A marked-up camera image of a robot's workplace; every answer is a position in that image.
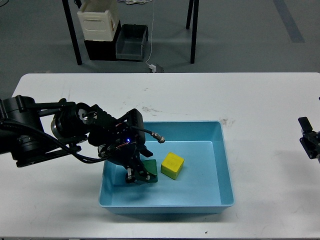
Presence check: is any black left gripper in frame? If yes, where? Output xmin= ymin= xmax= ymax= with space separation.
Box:
xmin=98 ymin=139 xmax=154 ymax=184

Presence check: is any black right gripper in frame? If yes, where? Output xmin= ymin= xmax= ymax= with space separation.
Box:
xmin=298 ymin=116 xmax=320 ymax=162

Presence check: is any yellow block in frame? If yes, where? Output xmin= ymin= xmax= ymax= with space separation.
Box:
xmin=160 ymin=152 xmax=185 ymax=180

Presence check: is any green block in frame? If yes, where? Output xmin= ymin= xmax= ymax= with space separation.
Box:
xmin=142 ymin=159 xmax=158 ymax=183

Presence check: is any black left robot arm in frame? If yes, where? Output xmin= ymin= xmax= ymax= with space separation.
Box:
xmin=0 ymin=95 xmax=165 ymax=183

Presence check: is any blue plastic box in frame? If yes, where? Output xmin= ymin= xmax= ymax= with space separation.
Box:
xmin=99 ymin=121 xmax=234 ymax=214

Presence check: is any black box under crate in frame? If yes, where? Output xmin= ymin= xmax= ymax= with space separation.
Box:
xmin=84 ymin=22 xmax=122 ymax=61

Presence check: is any white power adapter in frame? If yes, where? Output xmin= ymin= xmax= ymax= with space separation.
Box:
xmin=149 ymin=64 xmax=164 ymax=73

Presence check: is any grey storage bin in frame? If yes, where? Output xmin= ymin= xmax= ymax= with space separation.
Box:
xmin=115 ymin=24 xmax=149 ymax=62

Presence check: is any cream plastic crate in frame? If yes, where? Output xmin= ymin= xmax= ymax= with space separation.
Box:
xmin=77 ymin=0 xmax=120 ymax=42

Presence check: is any black table leg right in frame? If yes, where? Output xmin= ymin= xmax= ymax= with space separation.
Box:
xmin=185 ymin=0 xmax=200 ymax=64

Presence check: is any black table leg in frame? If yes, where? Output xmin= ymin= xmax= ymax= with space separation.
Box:
xmin=62 ymin=0 xmax=82 ymax=66
xmin=185 ymin=0 xmax=200 ymax=64

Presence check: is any black table leg left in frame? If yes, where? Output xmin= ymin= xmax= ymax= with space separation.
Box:
xmin=62 ymin=0 xmax=82 ymax=66

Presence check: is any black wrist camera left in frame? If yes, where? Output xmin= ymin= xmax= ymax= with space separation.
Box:
xmin=116 ymin=108 xmax=165 ymax=151

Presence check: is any white hanging cable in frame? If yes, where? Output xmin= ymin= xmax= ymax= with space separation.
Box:
xmin=145 ymin=0 xmax=155 ymax=66

